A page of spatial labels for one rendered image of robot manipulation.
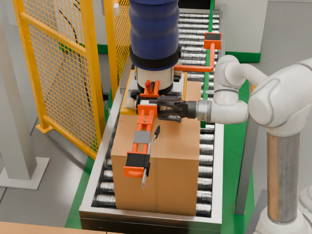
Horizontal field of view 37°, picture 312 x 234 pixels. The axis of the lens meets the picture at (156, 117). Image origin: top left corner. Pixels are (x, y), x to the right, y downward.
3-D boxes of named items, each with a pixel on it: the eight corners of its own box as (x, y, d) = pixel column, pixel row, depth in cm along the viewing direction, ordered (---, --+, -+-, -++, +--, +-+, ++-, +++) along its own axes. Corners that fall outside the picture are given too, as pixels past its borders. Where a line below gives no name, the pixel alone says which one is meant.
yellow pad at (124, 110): (131, 72, 240) (130, 64, 237) (150, 73, 239) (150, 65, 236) (120, 114, 214) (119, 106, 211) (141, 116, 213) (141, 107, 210)
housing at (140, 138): (134, 138, 187) (134, 130, 184) (151, 139, 186) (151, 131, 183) (132, 150, 181) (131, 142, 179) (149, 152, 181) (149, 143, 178)
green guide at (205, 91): (210, 7, 406) (210, -3, 400) (222, 7, 405) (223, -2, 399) (200, 128, 284) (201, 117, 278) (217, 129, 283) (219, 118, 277)
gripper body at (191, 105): (196, 107, 190) (173, 106, 191) (195, 123, 195) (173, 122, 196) (197, 96, 196) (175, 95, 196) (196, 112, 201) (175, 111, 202)
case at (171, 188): (131, 132, 283) (127, 78, 257) (198, 135, 280) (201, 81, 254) (116, 211, 237) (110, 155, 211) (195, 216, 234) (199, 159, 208)
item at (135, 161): (127, 160, 177) (126, 151, 174) (146, 161, 176) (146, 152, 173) (124, 177, 171) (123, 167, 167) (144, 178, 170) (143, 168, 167)
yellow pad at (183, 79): (167, 74, 238) (167, 66, 235) (187, 75, 237) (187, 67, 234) (161, 117, 212) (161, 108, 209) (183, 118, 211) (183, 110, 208)
